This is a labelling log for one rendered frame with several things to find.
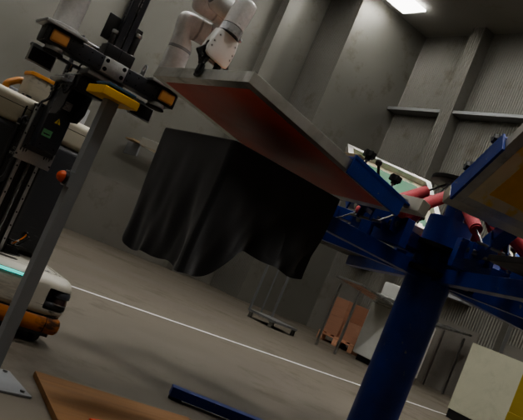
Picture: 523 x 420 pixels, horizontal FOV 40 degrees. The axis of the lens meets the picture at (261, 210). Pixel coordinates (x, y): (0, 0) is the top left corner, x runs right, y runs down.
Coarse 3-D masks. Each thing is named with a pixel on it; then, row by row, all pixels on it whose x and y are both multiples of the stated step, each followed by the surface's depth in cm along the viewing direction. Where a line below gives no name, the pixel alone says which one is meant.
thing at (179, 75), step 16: (160, 80) 251; (176, 80) 241; (192, 80) 231; (208, 80) 222; (224, 80) 214; (240, 80) 208; (256, 80) 205; (272, 96) 210; (288, 112) 214; (304, 128) 219; (320, 144) 224; (336, 160) 229; (368, 192) 245; (384, 208) 253
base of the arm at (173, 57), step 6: (168, 48) 279; (174, 48) 278; (180, 48) 278; (168, 54) 278; (174, 54) 278; (180, 54) 278; (186, 54) 280; (162, 60) 279; (168, 60) 278; (174, 60) 278; (180, 60) 279; (186, 60) 281; (162, 66) 278; (168, 66) 278; (174, 66) 278; (180, 66) 279
